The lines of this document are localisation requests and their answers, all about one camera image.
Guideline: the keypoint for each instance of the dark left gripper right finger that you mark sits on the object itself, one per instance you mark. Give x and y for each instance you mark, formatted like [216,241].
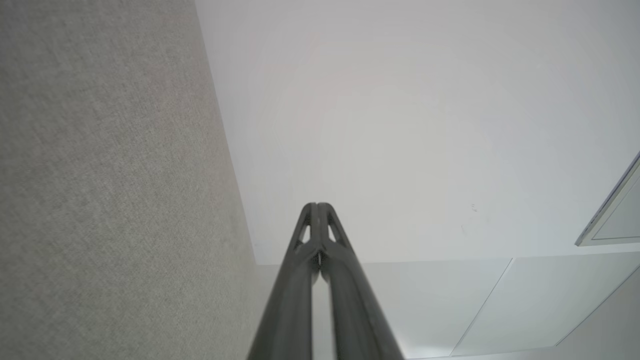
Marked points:
[357,310]

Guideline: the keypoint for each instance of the grey framed wall panel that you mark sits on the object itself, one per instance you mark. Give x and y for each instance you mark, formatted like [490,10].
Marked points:
[612,215]

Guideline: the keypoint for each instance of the grey fabric sofa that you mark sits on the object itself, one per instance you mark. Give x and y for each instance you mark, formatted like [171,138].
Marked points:
[110,190]

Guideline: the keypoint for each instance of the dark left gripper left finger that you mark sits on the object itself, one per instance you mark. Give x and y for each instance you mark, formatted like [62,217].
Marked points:
[290,300]

